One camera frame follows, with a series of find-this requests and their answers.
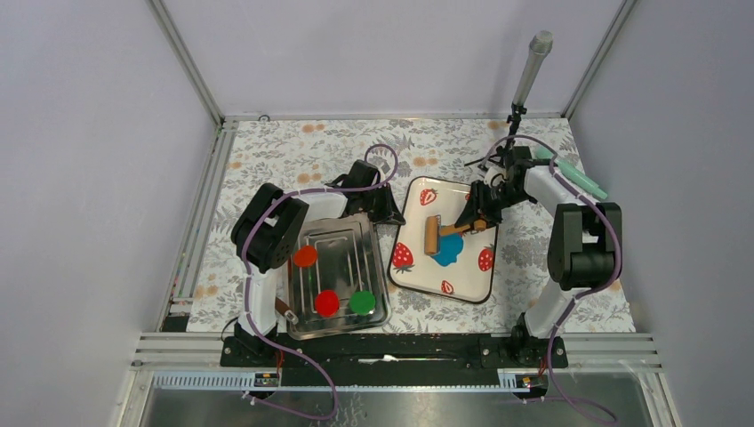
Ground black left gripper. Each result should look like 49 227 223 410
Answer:
360 183 404 227

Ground red dough disc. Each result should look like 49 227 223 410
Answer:
314 290 340 318

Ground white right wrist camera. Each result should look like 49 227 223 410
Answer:
483 165 506 188

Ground mint green handheld tool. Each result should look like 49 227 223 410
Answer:
555 157 608 200

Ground green dough disc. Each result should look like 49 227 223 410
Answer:
349 291 376 316

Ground stainless steel baking tray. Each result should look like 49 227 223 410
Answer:
287 213 391 341

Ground white strawberry print tray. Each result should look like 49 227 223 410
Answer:
388 176 497 304

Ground metal spatula wooden handle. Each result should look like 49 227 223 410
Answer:
275 298 299 325

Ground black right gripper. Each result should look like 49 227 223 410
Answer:
455 181 531 236

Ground silver microphone on stand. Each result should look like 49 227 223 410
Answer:
463 30 555 169

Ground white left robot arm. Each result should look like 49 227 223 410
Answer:
230 160 405 366

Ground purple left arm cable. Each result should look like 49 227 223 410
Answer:
240 142 400 422

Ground wooden double-ended dough roller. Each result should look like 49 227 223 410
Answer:
424 215 488 256

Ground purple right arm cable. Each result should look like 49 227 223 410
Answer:
479 133 624 427

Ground blue dough piece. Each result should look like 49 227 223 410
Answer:
430 234 464 267

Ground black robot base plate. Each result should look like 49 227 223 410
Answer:
220 332 569 388

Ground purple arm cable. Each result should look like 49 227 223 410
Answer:
240 142 400 422
479 133 624 427

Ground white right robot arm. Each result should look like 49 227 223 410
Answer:
454 147 622 367

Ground orange dough disc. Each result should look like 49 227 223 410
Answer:
293 245 318 268

